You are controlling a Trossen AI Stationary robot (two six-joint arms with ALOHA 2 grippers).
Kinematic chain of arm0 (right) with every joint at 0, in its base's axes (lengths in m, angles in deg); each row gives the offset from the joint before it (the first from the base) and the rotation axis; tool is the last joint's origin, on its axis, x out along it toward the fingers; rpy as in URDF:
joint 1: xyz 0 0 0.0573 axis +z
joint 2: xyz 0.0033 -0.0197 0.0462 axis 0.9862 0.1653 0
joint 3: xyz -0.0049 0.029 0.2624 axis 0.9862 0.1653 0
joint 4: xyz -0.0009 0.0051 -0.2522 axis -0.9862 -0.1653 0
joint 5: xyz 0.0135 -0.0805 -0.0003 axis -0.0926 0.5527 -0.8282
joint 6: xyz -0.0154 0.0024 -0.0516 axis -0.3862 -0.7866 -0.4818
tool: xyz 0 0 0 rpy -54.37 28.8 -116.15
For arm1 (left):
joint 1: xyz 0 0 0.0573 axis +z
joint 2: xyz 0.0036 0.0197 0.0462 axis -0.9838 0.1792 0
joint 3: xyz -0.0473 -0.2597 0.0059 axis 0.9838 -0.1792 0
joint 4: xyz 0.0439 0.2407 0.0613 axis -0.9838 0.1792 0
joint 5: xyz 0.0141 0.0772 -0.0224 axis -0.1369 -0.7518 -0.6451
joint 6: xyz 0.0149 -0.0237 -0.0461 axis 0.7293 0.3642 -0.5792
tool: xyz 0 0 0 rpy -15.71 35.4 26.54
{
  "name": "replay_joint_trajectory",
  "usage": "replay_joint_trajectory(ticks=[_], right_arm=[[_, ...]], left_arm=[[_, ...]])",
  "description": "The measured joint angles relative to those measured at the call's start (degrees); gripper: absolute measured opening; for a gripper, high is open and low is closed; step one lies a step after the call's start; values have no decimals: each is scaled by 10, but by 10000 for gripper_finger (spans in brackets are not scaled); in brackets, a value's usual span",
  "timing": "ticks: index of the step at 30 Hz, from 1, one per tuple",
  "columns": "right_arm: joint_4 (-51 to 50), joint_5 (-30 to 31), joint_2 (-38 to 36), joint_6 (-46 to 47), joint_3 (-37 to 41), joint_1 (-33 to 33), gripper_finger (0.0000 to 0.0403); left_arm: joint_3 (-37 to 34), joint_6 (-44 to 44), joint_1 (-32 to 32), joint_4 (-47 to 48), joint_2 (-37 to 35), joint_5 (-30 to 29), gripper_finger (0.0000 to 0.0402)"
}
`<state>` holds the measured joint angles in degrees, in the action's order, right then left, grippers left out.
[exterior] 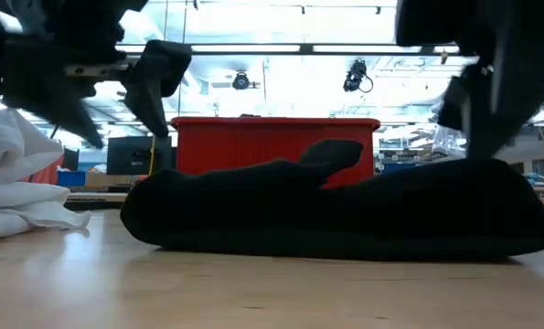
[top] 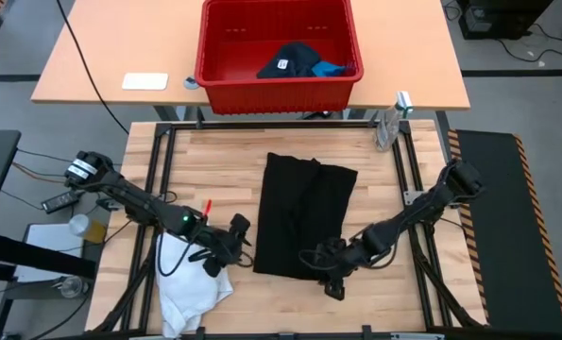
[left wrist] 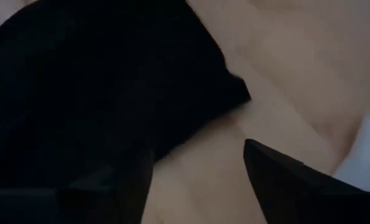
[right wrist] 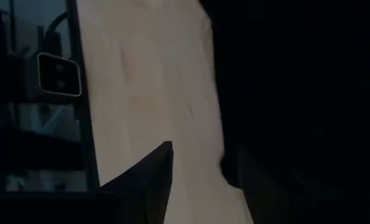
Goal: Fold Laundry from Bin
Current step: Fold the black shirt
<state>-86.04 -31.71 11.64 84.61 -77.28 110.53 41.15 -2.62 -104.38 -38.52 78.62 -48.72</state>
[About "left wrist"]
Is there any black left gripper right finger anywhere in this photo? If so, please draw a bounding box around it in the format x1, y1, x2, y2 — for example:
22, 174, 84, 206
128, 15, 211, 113
243, 138, 370, 224

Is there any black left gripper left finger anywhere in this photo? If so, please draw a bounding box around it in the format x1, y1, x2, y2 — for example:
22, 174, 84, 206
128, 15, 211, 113
57, 149, 155, 224

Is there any white shirt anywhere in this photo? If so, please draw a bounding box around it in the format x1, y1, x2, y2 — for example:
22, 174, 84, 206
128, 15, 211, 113
331, 113, 370, 192

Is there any black garment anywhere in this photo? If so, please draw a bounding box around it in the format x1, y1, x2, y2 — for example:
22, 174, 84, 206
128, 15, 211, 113
0, 0, 252, 190

